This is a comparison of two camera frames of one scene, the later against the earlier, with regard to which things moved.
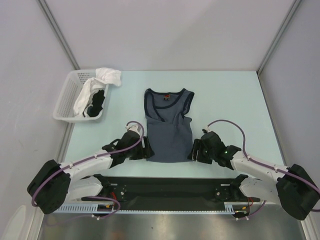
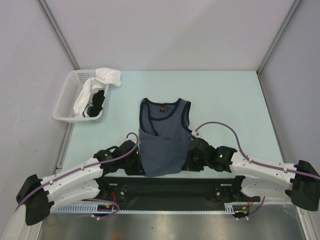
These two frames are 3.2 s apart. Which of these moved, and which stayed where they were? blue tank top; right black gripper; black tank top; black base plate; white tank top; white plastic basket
Moved: blue tank top; right black gripper
Stayed: black tank top; white tank top; black base plate; white plastic basket
